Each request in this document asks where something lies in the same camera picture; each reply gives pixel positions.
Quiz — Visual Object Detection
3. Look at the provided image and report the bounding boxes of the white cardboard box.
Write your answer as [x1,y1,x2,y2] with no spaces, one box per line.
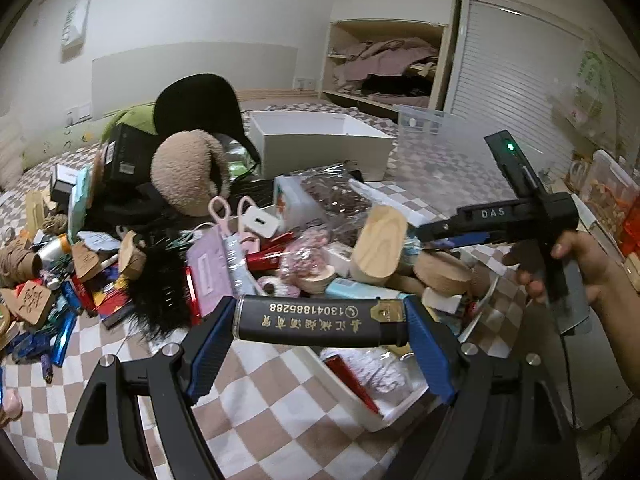
[247,110,396,181]

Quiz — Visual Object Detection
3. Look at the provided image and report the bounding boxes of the pile of lighters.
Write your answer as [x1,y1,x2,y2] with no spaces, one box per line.
[0,260,146,366]

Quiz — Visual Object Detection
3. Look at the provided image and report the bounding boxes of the black product box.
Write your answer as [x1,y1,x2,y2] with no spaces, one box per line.
[102,124,158,186]

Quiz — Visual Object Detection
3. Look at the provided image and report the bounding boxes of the black printed lighter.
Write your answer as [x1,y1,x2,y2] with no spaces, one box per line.
[231,293,409,349]

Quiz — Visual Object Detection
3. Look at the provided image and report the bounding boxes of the beige plush earmuffs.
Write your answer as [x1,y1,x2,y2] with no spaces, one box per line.
[150,129,232,217]

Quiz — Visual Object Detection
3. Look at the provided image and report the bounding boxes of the round wooden box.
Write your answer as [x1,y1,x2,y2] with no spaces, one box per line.
[414,249,474,297]

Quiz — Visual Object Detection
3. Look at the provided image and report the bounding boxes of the black and white box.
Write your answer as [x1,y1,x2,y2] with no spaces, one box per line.
[50,164,81,206]

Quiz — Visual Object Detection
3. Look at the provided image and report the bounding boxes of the clear jar of orange snacks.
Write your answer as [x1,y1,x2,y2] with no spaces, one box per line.
[580,150,640,261]

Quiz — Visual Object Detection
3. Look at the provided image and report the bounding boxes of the long green bolster pillow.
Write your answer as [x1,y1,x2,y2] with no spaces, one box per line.
[20,120,108,168]

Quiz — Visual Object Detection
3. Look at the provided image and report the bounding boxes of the long engraved wooden tag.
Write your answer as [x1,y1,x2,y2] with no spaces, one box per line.
[70,240,113,283]

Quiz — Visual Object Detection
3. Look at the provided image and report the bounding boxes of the white charger plug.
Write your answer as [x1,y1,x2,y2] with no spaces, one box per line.
[239,207,281,238]

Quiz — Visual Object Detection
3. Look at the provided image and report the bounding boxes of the silver can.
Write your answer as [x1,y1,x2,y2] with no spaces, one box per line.
[35,237,71,268]

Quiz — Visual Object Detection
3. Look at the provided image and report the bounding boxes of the cardboard tube with twine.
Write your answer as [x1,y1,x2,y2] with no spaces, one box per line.
[0,237,43,288]

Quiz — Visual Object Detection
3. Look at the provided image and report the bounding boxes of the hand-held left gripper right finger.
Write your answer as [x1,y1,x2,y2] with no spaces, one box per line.
[404,295,584,480]

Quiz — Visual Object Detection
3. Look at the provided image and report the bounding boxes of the pink gas lighter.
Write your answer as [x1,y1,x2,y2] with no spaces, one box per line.
[0,390,23,426]

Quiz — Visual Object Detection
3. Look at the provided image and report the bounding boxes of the dark clothes pile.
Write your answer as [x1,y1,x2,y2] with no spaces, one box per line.
[362,74,431,97]

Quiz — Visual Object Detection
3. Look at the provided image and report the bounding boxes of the black fur pompom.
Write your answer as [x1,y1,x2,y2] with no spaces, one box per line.
[127,240,201,333]

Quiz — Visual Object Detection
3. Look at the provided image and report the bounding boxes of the teal tissue pack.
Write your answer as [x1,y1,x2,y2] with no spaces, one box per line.
[67,170,98,246]

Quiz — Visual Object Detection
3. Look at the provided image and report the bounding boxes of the black cap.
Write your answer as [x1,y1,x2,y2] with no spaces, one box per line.
[152,73,262,163]

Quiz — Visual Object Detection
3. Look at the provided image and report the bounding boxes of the small wooden dish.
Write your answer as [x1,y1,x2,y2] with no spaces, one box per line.
[295,267,336,296]

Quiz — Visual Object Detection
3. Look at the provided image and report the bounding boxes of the clear box with red print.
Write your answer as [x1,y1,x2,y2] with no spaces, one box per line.
[272,175,311,226]

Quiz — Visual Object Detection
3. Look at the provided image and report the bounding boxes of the pink flat packet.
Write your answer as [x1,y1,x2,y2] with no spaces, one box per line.
[185,232,236,316]

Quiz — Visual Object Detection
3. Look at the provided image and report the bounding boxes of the open wooden wardrobe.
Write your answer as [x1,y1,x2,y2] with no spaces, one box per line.
[320,19,453,111]

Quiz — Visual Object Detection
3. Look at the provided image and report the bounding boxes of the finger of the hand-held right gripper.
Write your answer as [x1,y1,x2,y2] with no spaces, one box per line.
[415,215,502,243]
[424,236,504,253]

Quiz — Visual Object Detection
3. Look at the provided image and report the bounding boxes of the rounded wooden block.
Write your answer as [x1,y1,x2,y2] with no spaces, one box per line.
[117,230,148,281]

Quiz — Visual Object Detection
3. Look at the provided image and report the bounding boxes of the white slatted door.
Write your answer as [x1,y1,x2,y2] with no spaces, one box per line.
[445,0,601,181]

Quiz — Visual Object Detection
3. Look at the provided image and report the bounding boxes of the yellow wooden piece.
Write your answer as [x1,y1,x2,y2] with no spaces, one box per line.
[25,190,51,233]

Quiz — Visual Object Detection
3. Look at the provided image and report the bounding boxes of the pink bead bag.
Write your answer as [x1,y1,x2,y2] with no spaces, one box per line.
[280,232,341,281]

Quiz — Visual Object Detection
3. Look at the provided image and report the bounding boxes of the oval wooden box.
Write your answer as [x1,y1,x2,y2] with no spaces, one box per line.
[349,204,409,288]

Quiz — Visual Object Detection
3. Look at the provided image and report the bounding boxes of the twine ball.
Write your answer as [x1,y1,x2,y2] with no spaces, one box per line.
[40,212,68,236]

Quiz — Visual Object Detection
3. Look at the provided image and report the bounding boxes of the person's right hand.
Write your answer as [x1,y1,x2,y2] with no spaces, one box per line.
[501,231,610,307]

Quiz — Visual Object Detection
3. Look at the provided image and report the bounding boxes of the green plush toy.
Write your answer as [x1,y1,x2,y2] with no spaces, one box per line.
[102,102,156,143]

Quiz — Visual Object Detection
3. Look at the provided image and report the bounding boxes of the wooden tag with characters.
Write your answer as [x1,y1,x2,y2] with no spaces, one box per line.
[12,280,56,328]

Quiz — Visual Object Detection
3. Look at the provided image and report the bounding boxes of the clear bag with green print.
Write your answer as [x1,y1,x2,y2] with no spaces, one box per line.
[550,35,631,131]

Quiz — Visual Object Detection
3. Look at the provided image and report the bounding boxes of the teal capped tube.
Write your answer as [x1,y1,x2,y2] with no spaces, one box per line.
[325,277,371,301]

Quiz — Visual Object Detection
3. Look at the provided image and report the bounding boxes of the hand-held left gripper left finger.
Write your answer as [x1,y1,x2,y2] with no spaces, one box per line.
[57,296,237,480]

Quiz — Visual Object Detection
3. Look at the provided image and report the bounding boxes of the checkered bed sheet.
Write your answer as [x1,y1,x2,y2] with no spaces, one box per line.
[0,100,501,480]

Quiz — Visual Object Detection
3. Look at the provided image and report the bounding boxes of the white storage tray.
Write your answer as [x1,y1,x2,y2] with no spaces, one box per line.
[240,200,501,433]

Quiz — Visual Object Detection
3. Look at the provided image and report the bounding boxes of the white hanging bag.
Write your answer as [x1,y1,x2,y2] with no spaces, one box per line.
[60,0,93,63]

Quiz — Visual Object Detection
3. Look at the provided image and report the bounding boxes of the dark foil bag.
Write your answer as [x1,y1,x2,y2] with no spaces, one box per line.
[300,170,373,233]

